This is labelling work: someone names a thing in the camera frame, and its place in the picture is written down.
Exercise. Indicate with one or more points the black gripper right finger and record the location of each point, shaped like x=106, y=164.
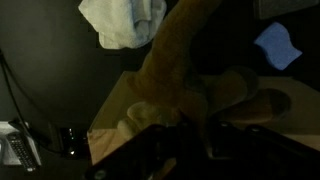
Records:
x=260, y=156

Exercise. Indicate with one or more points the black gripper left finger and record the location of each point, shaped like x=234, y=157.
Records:
x=143, y=156

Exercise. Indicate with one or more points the brown plush toy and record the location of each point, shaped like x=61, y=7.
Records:
x=173, y=56

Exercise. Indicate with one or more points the large white towel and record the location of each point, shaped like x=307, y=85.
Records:
x=116, y=23

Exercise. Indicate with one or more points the large cardboard box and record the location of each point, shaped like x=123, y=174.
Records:
x=300, y=106

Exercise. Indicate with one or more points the small black device with lights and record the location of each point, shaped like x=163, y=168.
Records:
x=68, y=143

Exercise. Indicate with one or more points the blue sponge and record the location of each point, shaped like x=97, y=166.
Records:
x=276, y=46

